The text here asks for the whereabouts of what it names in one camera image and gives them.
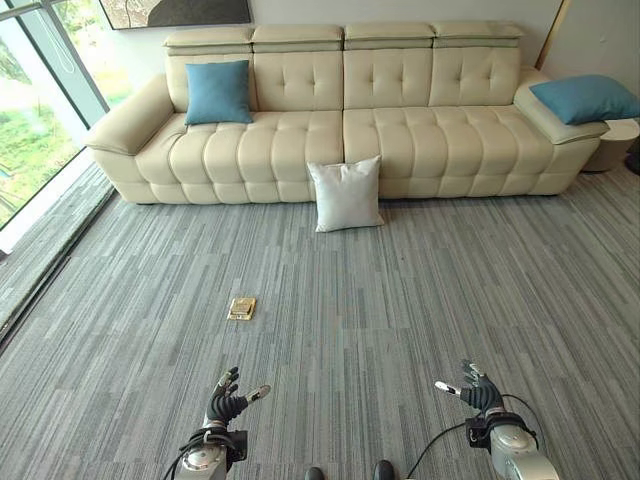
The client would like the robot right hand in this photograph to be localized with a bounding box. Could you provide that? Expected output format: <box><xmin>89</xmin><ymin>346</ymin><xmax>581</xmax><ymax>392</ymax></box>
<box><xmin>434</xmin><ymin>358</ymin><xmax>503</xmax><ymax>416</ymax></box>

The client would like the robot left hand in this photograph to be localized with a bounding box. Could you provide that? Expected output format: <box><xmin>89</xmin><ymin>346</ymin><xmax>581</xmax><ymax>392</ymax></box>
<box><xmin>205</xmin><ymin>366</ymin><xmax>272</xmax><ymax>425</ymax></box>

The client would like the cream leather tufted sofa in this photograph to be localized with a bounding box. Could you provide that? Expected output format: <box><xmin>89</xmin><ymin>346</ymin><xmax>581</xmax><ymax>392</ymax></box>
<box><xmin>83</xmin><ymin>20</ymin><xmax>611</xmax><ymax>206</ymax></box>

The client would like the brass floor socket plate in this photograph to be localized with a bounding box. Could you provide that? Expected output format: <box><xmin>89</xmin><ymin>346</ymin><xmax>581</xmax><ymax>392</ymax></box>
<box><xmin>227</xmin><ymin>296</ymin><xmax>257</xmax><ymax>321</ymax></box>

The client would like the white square cushion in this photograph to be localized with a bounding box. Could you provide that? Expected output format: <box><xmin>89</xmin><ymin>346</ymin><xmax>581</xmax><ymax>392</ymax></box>
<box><xmin>306</xmin><ymin>154</ymin><xmax>386</xmax><ymax>234</ymax></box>

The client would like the round beige side table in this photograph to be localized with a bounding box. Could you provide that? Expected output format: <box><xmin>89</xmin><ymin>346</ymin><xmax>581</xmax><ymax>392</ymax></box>
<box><xmin>581</xmin><ymin>117</ymin><xmax>640</xmax><ymax>174</ymax></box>

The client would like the blue square cushion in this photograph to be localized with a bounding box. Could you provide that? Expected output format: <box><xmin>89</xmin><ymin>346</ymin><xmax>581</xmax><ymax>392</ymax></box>
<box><xmin>528</xmin><ymin>74</ymin><xmax>640</xmax><ymax>126</ymax></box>
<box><xmin>184</xmin><ymin>59</ymin><xmax>255</xmax><ymax>127</ymax></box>

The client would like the large glass window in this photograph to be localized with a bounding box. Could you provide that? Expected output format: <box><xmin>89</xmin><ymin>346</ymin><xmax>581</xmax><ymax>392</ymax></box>
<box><xmin>0</xmin><ymin>0</ymin><xmax>114</xmax><ymax>234</ymax></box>

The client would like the gold floor lamp pole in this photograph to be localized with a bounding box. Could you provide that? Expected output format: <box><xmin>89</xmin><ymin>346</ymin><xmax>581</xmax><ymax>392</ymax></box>
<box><xmin>534</xmin><ymin>0</ymin><xmax>572</xmax><ymax>70</ymax></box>

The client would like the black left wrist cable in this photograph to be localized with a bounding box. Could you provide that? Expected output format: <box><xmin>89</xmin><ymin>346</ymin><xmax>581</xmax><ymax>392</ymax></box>
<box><xmin>160</xmin><ymin>433</ymin><xmax>207</xmax><ymax>480</ymax></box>

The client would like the framed wall painting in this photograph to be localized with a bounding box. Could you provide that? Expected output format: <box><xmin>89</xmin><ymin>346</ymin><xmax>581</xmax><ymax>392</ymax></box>
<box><xmin>97</xmin><ymin>0</ymin><xmax>254</xmax><ymax>31</ymax></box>

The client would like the white blind pull cord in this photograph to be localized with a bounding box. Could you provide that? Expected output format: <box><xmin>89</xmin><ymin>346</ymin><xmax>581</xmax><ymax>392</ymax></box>
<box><xmin>45</xmin><ymin>0</ymin><xmax>74</xmax><ymax>74</ymax></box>

